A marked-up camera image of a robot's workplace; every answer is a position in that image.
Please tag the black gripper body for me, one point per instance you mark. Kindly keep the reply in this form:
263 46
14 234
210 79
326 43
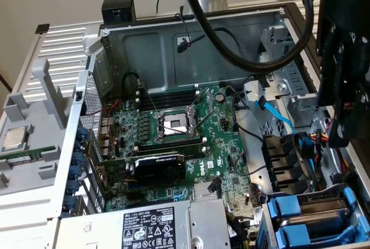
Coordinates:
347 0

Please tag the hard disk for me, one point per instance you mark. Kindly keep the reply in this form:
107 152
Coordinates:
284 205

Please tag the grey metal disk bay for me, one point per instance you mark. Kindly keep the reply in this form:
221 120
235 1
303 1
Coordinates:
318 194

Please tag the empty blue disk carrier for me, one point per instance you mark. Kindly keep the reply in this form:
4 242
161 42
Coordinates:
293 234

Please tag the grey metal drive cage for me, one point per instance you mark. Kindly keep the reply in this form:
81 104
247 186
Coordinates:
303 101

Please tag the black plastic fan shroud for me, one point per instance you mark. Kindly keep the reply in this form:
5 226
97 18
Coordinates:
281 159

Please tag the round coin battery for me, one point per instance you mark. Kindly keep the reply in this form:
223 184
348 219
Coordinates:
220 97

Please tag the metal socket cover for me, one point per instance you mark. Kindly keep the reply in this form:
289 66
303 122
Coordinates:
206 94

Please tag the green Dell motherboard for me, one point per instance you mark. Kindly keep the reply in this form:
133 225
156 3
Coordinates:
219 145

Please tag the thin metal locking lever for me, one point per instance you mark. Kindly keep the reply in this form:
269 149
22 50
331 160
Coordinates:
150 98
203 120

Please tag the black RAM slot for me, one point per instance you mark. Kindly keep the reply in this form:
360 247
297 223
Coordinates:
170 93
173 150
170 101
170 142

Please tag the metal CPU socket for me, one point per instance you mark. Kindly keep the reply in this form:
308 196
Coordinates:
173 123

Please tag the silver finned heat sink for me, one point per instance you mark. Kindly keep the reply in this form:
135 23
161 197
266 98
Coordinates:
202 191

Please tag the open metal PC case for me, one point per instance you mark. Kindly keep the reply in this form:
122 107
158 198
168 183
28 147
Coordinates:
144 55

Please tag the black graphics card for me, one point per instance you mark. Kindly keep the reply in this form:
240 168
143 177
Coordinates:
159 169

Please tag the black plastic box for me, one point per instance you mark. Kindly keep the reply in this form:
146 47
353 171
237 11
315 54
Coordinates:
118 9

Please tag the silver power supply unit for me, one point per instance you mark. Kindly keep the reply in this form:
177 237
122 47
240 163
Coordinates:
150 226

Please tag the blue card retention latch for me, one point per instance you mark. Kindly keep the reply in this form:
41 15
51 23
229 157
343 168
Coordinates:
73 187
82 132
75 172
70 202
77 159

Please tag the grey plastic parts rack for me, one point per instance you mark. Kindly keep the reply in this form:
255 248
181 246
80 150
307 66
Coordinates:
43 133

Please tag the green RAM stick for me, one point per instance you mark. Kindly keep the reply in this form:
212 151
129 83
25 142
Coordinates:
29 155

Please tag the silver CPU chip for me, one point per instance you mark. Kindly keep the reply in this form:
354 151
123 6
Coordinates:
16 139

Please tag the small black bracket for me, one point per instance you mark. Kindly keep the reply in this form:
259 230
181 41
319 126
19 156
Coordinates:
42 28

